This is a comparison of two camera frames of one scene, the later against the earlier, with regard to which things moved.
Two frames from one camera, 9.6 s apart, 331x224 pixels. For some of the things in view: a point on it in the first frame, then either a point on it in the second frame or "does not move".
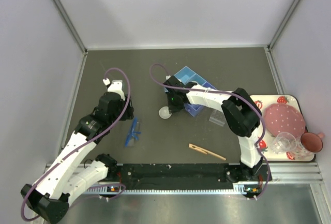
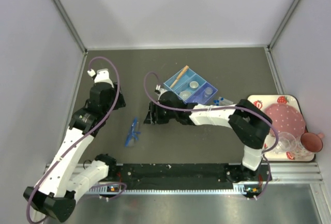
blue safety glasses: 133,133 does not move
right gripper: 171,107 → 158,120
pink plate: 280,118 does not move
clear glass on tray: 301,153 does not move
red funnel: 311,141 does not move
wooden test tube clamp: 198,149 → 185,68
